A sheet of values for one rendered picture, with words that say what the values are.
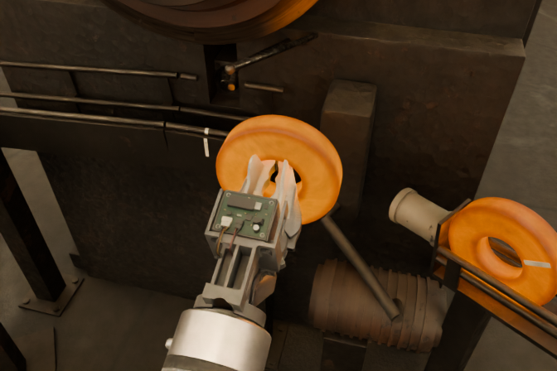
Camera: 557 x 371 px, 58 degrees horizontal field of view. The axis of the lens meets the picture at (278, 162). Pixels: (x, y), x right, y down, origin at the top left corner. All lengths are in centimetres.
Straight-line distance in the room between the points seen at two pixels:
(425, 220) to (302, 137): 29
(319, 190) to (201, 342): 24
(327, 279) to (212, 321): 44
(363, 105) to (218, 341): 45
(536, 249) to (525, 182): 131
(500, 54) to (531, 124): 148
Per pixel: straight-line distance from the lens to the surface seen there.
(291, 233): 55
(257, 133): 57
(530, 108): 240
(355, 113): 77
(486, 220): 71
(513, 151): 213
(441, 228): 74
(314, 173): 59
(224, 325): 47
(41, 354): 152
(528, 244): 70
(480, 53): 83
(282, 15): 71
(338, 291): 87
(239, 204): 50
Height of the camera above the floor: 124
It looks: 42 degrees down
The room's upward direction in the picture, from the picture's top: straight up
